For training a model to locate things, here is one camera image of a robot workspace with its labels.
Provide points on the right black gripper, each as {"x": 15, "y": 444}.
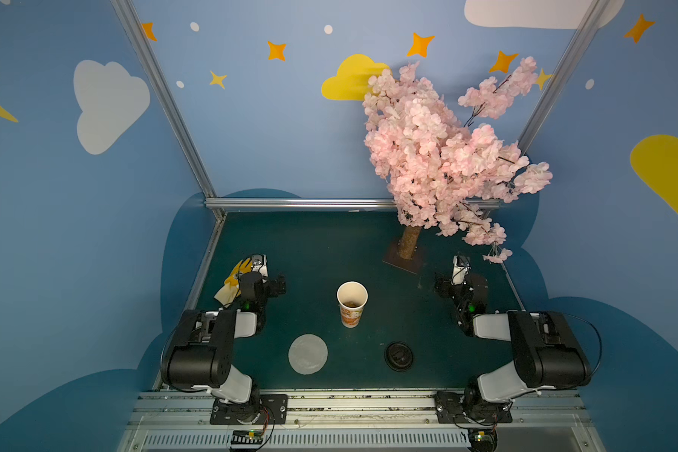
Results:
{"x": 444, "y": 285}

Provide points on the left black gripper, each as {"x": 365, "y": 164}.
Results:
{"x": 274, "y": 286}

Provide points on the round white leak-proof paper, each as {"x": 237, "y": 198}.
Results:
{"x": 308, "y": 354}

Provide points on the black plastic cup lid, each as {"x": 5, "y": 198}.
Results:
{"x": 399, "y": 357}

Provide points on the printed paper milk tea cup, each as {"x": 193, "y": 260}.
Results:
{"x": 352, "y": 298}

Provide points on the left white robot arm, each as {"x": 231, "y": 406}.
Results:
{"x": 199, "y": 356}

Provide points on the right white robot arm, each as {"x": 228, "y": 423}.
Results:
{"x": 546, "y": 354}

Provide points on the yellow black work glove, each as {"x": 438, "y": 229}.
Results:
{"x": 230, "y": 289}

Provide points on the brown square tree base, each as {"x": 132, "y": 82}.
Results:
{"x": 413, "y": 265}

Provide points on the pink cherry blossom tree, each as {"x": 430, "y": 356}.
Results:
{"x": 436, "y": 167}

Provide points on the right green circuit board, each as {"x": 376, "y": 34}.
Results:
{"x": 482, "y": 440}

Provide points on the green circuit board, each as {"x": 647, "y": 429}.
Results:
{"x": 246, "y": 440}
{"x": 482, "y": 440}

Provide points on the left green circuit board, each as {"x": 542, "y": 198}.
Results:
{"x": 246, "y": 440}

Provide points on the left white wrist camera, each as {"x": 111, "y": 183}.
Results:
{"x": 259, "y": 264}

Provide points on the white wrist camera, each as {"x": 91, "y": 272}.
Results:
{"x": 259, "y": 264}
{"x": 461, "y": 267}

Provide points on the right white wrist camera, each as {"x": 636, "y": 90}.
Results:
{"x": 461, "y": 267}

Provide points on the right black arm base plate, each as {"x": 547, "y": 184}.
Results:
{"x": 456, "y": 408}

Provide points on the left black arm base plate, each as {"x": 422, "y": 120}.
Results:
{"x": 259, "y": 410}

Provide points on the aluminium front rail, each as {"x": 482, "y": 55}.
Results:
{"x": 360, "y": 420}

